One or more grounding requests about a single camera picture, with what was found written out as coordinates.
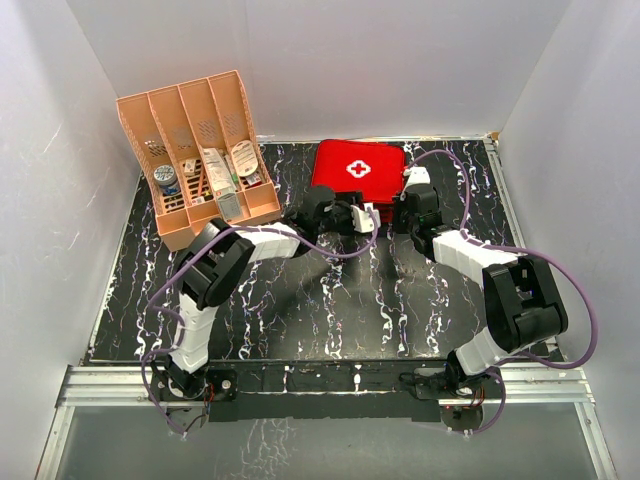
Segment red black medicine case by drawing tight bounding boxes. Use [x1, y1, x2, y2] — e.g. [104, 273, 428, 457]
[311, 139, 406, 224]

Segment orange plastic file organizer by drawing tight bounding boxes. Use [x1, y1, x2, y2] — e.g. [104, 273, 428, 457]
[116, 70, 281, 251]

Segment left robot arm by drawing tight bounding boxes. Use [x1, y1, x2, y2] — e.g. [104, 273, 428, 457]
[142, 186, 377, 400]

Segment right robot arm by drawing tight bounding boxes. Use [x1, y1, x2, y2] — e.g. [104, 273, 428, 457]
[393, 184, 568, 397]

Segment white medicine box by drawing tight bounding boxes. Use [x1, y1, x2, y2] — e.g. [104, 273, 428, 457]
[202, 148, 237, 196]

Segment small medicine boxes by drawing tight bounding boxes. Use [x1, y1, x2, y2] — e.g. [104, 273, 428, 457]
[182, 158, 210, 205]

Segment oval blister card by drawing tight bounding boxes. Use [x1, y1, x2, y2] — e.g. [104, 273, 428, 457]
[230, 140, 259, 177]

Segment round blue tin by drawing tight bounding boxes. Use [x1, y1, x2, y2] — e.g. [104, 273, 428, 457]
[153, 164, 181, 196]

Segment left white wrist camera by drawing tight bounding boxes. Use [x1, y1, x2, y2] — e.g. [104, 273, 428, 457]
[350, 203, 380, 234]

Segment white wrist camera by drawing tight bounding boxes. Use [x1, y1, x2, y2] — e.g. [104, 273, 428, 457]
[403, 166, 431, 188]
[350, 203, 380, 234]

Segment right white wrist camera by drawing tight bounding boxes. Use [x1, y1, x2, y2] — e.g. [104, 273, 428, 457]
[403, 166, 431, 188]

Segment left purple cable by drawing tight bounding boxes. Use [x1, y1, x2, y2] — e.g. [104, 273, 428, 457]
[140, 205, 380, 441]

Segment purple cable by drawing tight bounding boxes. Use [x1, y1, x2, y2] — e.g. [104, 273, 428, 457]
[140, 205, 380, 441]
[402, 148, 600, 439]

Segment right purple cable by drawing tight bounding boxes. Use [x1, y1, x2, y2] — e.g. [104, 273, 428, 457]
[402, 148, 600, 439]

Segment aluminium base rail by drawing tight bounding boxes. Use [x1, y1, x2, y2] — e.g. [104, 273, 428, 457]
[36, 360, 618, 479]

